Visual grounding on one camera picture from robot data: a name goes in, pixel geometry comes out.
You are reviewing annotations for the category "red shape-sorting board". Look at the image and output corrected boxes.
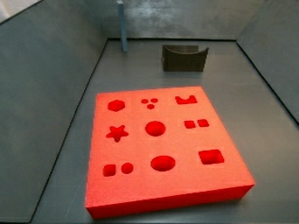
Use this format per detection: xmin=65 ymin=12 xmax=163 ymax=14
xmin=85 ymin=87 xmax=255 ymax=219

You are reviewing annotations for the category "dark grey curved bracket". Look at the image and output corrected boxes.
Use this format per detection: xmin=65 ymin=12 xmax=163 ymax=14
xmin=163 ymin=45 xmax=210 ymax=72

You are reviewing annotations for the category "blue-grey vertical post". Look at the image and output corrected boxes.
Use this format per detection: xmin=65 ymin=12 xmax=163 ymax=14
xmin=116 ymin=0 xmax=128 ymax=52

